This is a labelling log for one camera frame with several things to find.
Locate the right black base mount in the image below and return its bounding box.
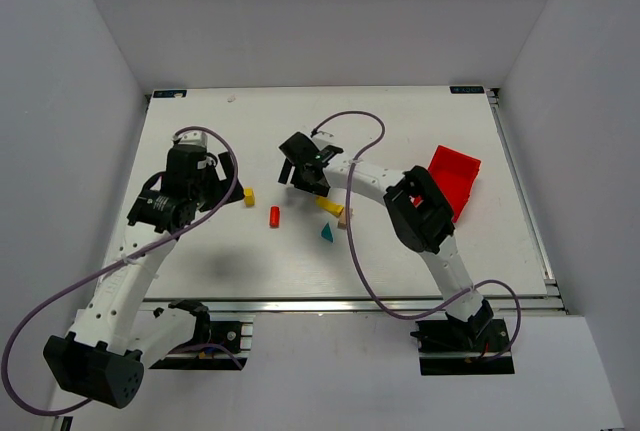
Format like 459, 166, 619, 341
410, 319, 515, 377

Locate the red cylinder block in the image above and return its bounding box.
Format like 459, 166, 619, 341
269, 206, 281, 228

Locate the right blue corner sticker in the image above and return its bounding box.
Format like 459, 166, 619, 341
449, 85, 485, 95

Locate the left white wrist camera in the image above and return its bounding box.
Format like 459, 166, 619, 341
172, 130, 207, 149

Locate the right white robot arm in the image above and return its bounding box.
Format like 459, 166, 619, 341
279, 132, 493, 349

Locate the yellow arch block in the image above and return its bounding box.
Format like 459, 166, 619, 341
315, 196, 344, 218

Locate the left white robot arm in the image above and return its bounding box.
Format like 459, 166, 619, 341
43, 144, 243, 409

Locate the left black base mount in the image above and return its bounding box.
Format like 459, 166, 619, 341
150, 300, 253, 371

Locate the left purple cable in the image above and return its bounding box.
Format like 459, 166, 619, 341
1, 125, 239, 417

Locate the red plastic bin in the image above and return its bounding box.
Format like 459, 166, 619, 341
428, 145, 481, 223

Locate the natural wood block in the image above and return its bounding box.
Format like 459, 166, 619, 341
337, 208, 353, 230

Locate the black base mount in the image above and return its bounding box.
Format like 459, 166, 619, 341
410, 319, 515, 377
150, 300, 253, 371

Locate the yellow cube block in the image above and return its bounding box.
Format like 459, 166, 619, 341
243, 188, 256, 207

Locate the left blue corner sticker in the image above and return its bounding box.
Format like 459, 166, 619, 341
152, 89, 187, 99

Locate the teal triangle block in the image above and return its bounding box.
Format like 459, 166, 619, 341
321, 223, 334, 243

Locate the blue corner sticker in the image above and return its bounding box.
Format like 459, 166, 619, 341
449, 85, 485, 95
152, 89, 187, 99

